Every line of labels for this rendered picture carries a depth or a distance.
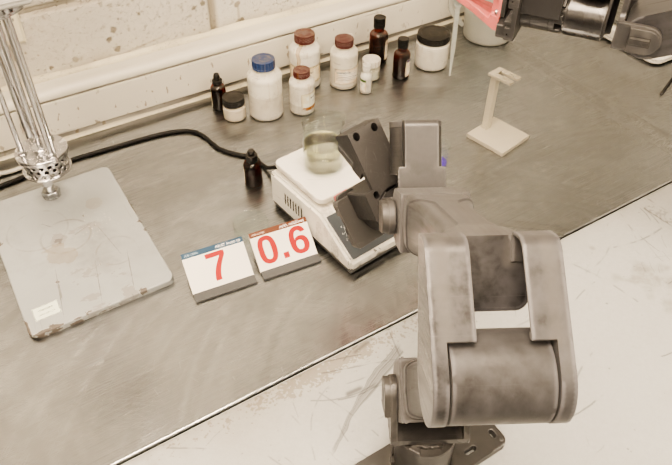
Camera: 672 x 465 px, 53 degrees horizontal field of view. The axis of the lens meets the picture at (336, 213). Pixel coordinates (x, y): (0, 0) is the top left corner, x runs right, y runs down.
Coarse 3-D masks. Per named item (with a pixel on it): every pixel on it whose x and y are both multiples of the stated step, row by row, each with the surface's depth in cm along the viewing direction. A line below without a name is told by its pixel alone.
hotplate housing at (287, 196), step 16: (272, 176) 104; (272, 192) 107; (288, 192) 102; (304, 192) 101; (288, 208) 105; (304, 208) 100; (320, 208) 98; (320, 224) 98; (320, 240) 100; (336, 240) 97; (336, 256) 98; (368, 256) 98; (352, 272) 98
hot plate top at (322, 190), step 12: (288, 156) 104; (300, 156) 104; (288, 168) 102; (300, 168) 102; (348, 168) 102; (300, 180) 100; (312, 180) 100; (324, 180) 100; (336, 180) 100; (348, 180) 100; (360, 180) 100; (312, 192) 98; (324, 192) 98; (336, 192) 98
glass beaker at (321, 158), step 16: (320, 112) 99; (336, 112) 99; (304, 128) 96; (320, 128) 101; (336, 128) 101; (304, 144) 98; (320, 144) 96; (336, 144) 97; (304, 160) 100; (320, 160) 98; (336, 160) 99; (320, 176) 100
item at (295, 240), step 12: (288, 228) 100; (300, 228) 100; (252, 240) 98; (264, 240) 98; (276, 240) 99; (288, 240) 99; (300, 240) 100; (264, 252) 98; (276, 252) 99; (288, 252) 99; (300, 252) 100; (264, 264) 98
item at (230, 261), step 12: (216, 252) 96; (228, 252) 97; (240, 252) 97; (192, 264) 95; (204, 264) 95; (216, 264) 96; (228, 264) 96; (240, 264) 97; (192, 276) 95; (204, 276) 95; (216, 276) 96; (228, 276) 96
